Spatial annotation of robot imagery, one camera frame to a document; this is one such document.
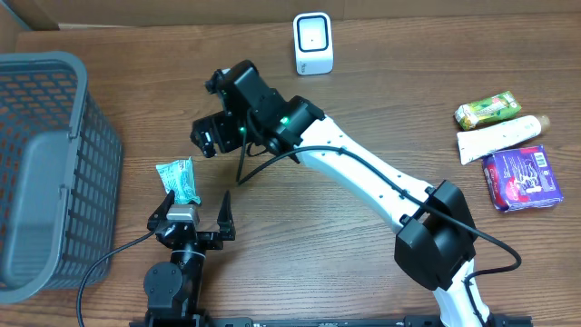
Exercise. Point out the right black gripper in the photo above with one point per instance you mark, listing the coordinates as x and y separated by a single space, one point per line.
205 137

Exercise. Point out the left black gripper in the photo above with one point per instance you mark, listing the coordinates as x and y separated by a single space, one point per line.
211 238

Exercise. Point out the teal wet wipes pack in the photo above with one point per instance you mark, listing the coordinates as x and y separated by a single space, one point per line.
178 176

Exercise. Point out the white tube gold cap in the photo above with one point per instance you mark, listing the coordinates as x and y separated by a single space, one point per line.
475 144

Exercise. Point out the green yellow snack pouch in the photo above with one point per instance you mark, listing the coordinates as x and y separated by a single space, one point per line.
496 108

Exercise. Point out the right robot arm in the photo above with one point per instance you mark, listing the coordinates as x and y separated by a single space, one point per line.
435 232

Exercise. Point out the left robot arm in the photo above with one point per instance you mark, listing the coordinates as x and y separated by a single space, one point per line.
173 287

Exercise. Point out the white barcode scanner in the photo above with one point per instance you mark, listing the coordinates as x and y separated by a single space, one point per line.
313 44

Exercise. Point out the grey plastic mesh basket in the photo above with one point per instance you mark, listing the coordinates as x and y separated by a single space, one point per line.
61 169

